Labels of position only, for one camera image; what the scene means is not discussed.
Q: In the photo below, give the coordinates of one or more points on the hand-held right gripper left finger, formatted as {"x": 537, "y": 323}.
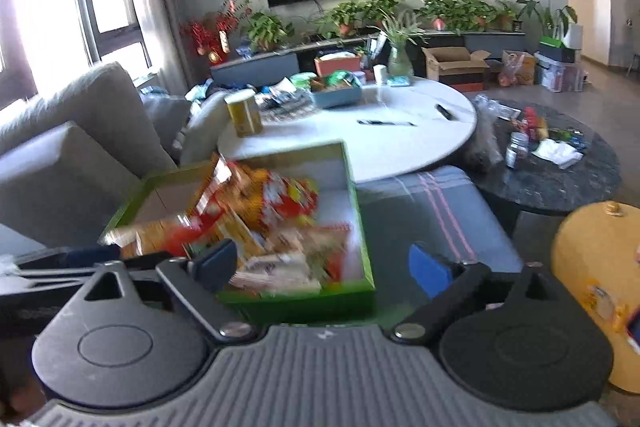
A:
{"x": 215, "y": 264}

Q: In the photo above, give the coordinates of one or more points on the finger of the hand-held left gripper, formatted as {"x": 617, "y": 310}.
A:
{"x": 85, "y": 257}

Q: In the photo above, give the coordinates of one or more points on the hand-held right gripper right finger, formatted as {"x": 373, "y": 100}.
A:
{"x": 427, "y": 269}

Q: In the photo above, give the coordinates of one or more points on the orange-red printed snack bag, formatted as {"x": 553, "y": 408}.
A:
{"x": 265, "y": 197}

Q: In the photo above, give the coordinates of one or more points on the green cardboard tray box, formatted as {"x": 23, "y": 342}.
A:
{"x": 300, "y": 307}

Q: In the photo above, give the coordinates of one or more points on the grey sofa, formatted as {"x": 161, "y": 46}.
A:
{"x": 75, "y": 147}

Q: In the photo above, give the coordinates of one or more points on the white round table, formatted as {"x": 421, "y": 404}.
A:
{"x": 400, "y": 142}

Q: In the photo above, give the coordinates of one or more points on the white cushion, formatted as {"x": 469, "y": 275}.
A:
{"x": 205, "y": 127}

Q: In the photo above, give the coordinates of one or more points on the crumpled clear plastic bag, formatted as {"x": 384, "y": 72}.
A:
{"x": 482, "y": 137}

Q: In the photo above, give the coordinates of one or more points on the small glass jar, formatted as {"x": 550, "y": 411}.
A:
{"x": 516, "y": 152}

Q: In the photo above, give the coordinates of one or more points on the dark marble round table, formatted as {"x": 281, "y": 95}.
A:
{"x": 550, "y": 182}

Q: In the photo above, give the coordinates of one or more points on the black pen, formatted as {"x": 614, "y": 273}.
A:
{"x": 385, "y": 123}

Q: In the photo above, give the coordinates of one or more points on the yellow tin canister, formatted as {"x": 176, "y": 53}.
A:
{"x": 244, "y": 114}

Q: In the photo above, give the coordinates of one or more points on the grey cushion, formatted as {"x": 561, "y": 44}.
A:
{"x": 167, "y": 117}

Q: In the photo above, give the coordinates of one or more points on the black marker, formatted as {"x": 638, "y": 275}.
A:
{"x": 446, "y": 112}

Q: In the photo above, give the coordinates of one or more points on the yellow round side table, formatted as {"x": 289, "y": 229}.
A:
{"x": 585, "y": 247}

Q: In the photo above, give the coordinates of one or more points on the crumpled white tissue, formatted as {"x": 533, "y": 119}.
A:
{"x": 557, "y": 153}

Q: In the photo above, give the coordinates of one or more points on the pile of small packets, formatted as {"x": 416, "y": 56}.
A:
{"x": 285, "y": 99}

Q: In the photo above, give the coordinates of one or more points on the small red box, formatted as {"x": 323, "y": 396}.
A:
{"x": 530, "y": 122}

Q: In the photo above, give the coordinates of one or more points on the teal wipes pack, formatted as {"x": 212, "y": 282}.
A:
{"x": 400, "y": 81}

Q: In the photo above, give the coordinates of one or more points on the blue plastic basket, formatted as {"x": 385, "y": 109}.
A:
{"x": 336, "y": 96}

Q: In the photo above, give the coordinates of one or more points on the small white bottle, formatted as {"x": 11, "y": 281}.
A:
{"x": 380, "y": 75}

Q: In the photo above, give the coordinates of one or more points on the open brown cardboard box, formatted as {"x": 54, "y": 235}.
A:
{"x": 452, "y": 69}

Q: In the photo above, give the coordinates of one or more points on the grey television console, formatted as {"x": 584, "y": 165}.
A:
{"x": 265, "y": 64}

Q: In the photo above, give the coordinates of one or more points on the spider plant in glass vase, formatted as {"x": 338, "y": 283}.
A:
{"x": 400, "y": 62}

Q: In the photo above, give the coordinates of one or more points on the smartphone in red case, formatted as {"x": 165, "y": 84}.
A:
{"x": 634, "y": 332}

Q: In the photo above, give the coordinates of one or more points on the orange storage box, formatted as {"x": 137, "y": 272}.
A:
{"x": 337, "y": 66}

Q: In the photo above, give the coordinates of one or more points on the clear plastic storage bin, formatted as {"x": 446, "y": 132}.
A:
{"x": 557, "y": 74}

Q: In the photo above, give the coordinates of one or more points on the red berry branch decoration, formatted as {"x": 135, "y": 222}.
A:
{"x": 210, "y": 29}

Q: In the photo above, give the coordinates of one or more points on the row of potted green plants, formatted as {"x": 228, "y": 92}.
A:
{"x": 265, "y": 29}

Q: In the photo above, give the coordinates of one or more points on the dark box with green lid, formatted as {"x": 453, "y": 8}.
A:
{"x": 555, "y": 49}

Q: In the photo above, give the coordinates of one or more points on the tall broad-leaf floor plant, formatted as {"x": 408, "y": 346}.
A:
{"x": 550, "y": 14}

